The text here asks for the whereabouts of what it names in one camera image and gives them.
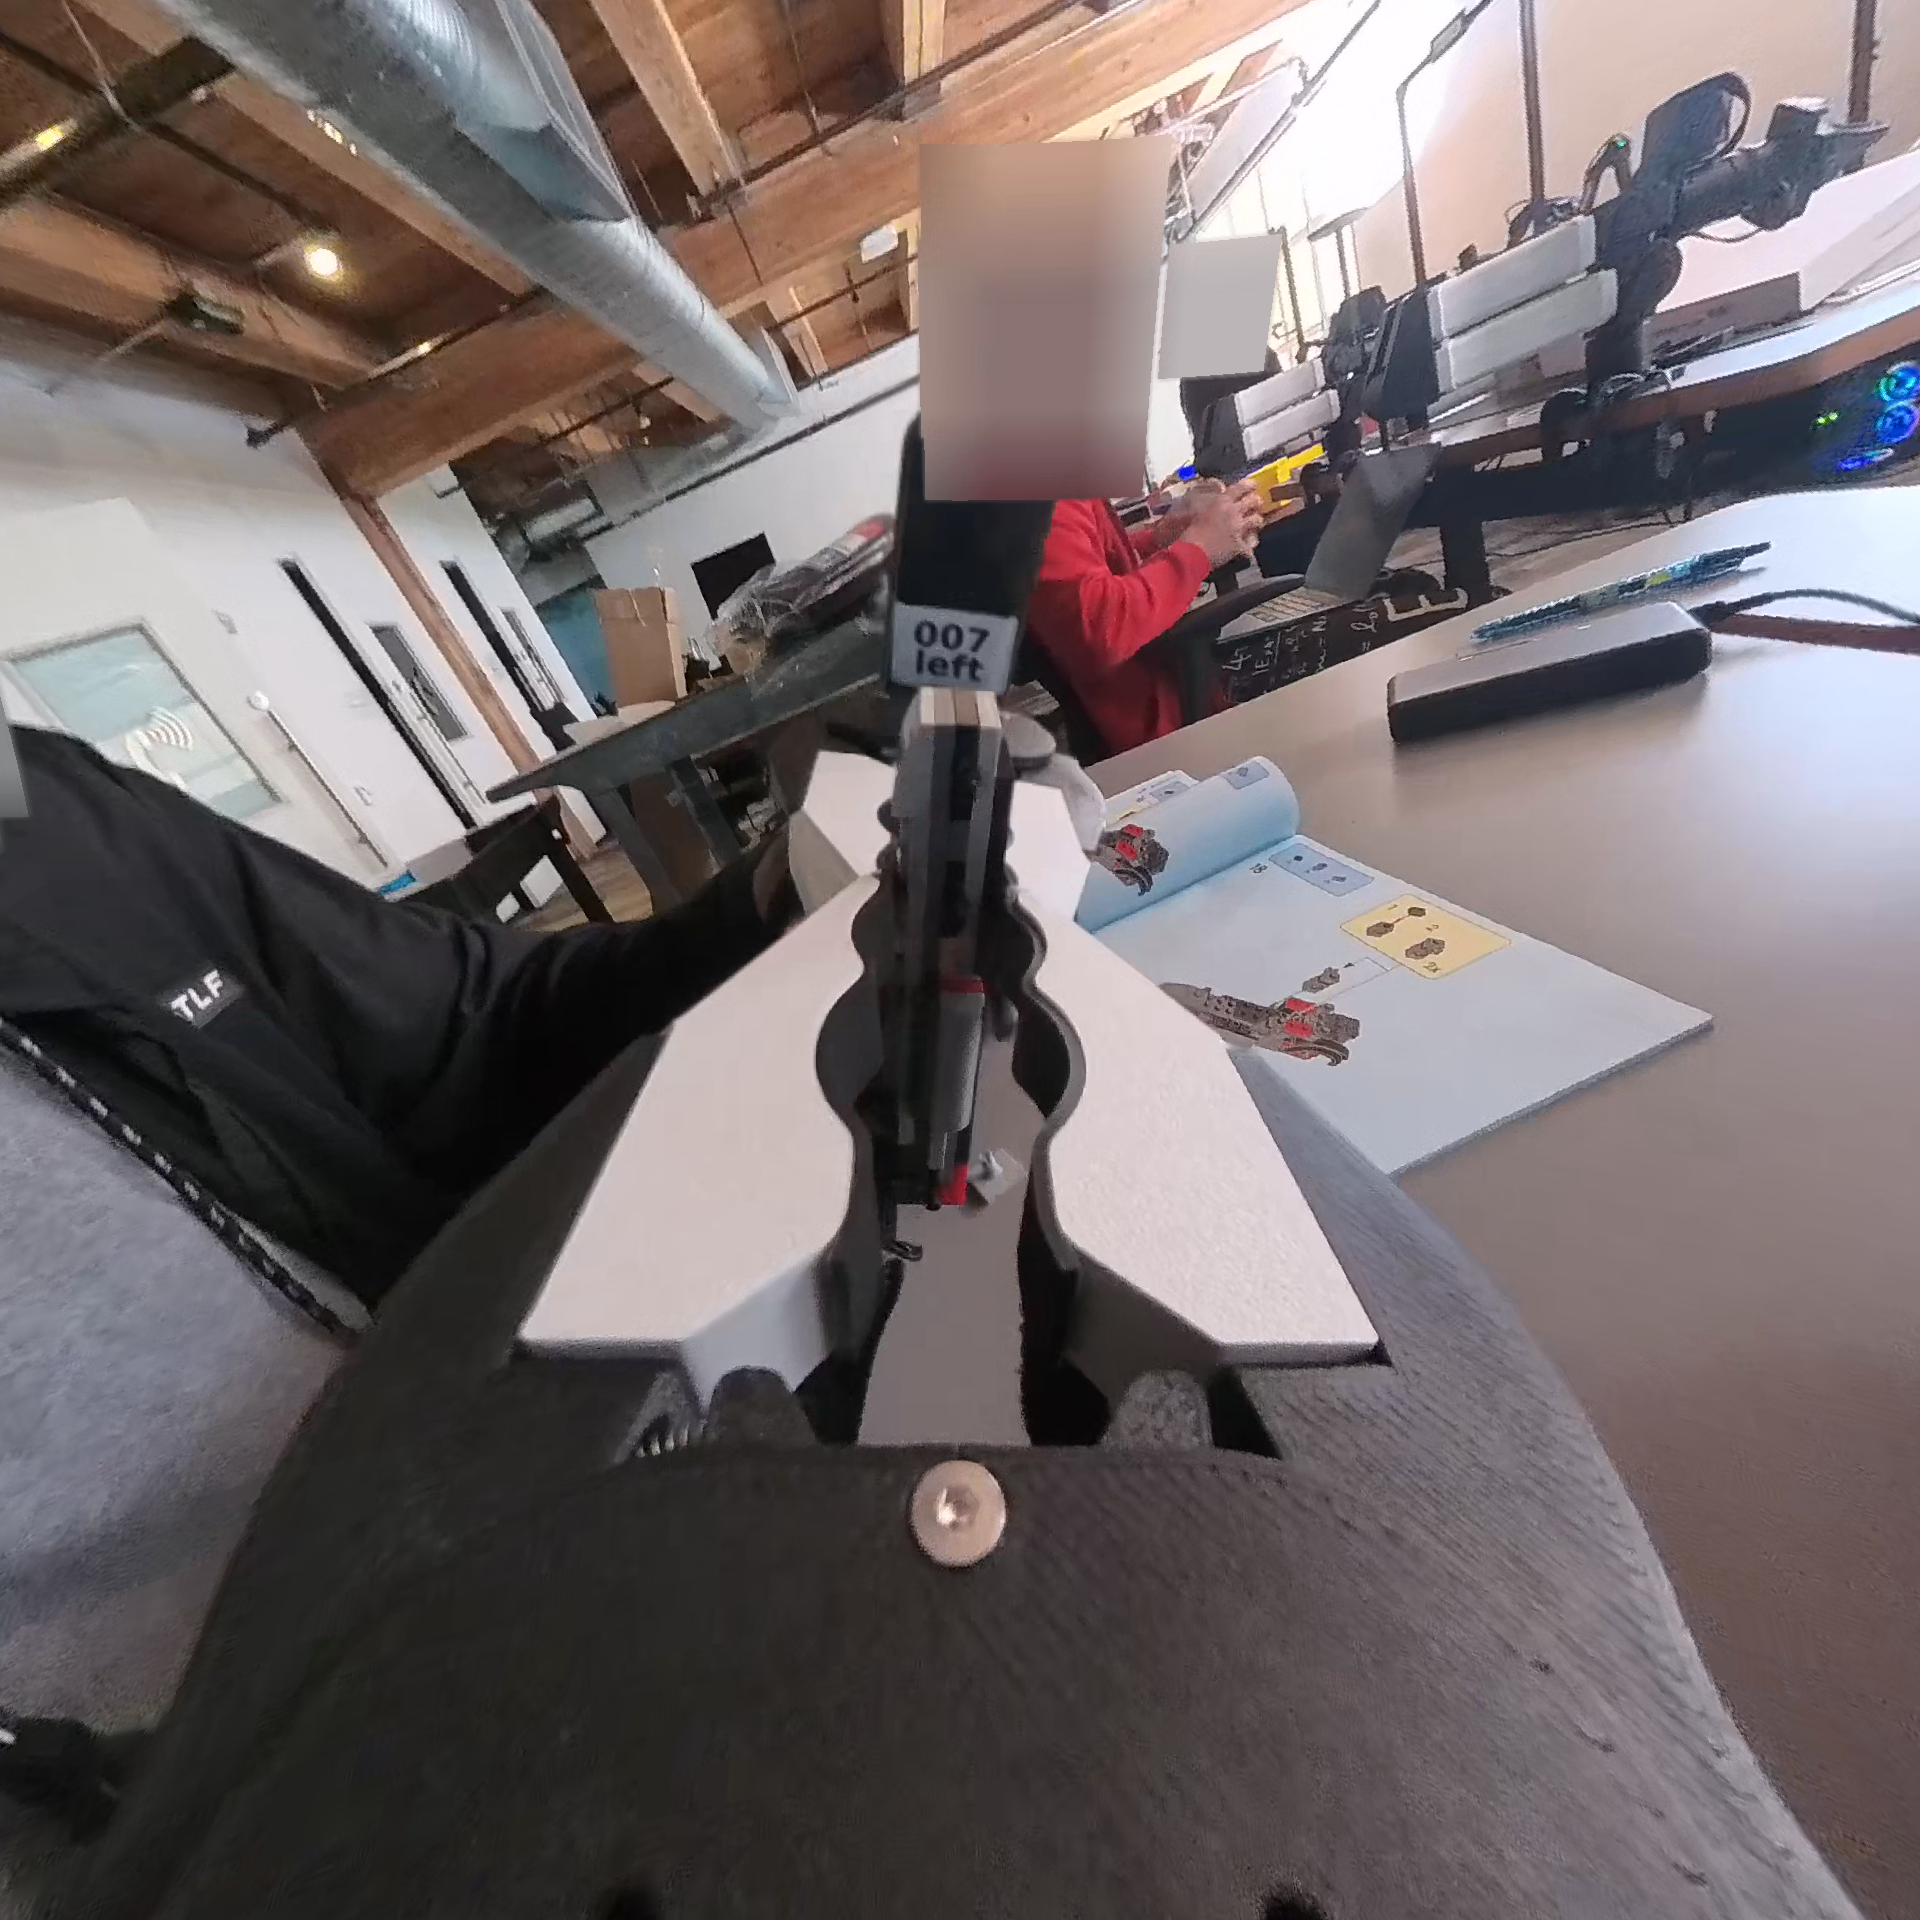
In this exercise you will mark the wooden-edged work table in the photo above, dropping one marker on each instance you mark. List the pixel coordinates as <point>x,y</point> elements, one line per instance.
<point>1725,376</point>

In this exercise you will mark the small grey brick piece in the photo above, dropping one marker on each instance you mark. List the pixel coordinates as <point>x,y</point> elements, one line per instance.
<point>988,1178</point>

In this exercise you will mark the person's black jacket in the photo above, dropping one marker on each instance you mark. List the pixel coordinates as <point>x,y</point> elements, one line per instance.
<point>221,977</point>

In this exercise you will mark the person's grey shirt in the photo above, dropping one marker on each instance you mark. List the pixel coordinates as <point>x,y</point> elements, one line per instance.
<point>120,1426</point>

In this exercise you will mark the silver ventilation duct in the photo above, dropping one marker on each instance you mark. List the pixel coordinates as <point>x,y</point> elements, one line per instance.
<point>528,150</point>

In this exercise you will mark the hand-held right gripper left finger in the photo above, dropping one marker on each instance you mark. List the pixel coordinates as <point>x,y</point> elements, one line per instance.
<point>690,1185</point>

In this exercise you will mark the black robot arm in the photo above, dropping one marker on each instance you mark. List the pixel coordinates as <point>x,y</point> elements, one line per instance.
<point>1710,163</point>

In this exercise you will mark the grey desk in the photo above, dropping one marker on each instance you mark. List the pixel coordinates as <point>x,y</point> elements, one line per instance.
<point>1650,900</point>

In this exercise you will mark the cardboard box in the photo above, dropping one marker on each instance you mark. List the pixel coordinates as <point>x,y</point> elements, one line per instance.
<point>637,646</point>

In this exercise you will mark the person's left forearm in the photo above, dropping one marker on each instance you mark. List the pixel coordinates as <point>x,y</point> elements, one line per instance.
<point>630,962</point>

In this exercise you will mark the clear plastic wrapped bundle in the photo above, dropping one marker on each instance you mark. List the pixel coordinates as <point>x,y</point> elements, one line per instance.
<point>810,579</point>

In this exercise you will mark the black computer monitor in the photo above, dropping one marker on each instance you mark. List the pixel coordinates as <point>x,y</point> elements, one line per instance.
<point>733,579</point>

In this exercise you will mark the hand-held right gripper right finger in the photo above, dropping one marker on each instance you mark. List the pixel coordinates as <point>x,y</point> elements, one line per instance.
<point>1198,1185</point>

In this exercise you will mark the yellow storage bin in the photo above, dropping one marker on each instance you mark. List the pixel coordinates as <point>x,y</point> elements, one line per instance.
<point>1287,482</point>

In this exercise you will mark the black cloth with white writing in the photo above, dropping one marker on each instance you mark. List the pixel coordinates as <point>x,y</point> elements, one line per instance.
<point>1353,638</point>

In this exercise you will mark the blue pen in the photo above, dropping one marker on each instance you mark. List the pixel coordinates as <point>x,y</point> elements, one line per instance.
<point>1623,594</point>

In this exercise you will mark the brick instruction booklet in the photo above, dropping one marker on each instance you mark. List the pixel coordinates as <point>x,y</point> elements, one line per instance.
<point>1428,990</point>

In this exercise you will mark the black power bank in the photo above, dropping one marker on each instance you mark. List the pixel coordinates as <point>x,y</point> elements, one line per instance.
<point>1543,677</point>

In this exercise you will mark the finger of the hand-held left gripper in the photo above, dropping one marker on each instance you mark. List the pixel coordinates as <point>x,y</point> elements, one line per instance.
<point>1057,842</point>
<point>840,828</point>

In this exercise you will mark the white flat box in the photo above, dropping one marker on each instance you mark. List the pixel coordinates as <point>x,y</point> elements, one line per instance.
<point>1801,277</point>

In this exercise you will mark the grey brick model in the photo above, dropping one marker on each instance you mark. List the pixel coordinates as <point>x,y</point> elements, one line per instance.
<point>943,842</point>

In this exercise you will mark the computer tower with rgb fans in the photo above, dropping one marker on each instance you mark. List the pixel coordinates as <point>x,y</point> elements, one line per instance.
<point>1882,419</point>

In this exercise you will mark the grey laptop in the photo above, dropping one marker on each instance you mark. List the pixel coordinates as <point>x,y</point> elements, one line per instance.
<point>1370,519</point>

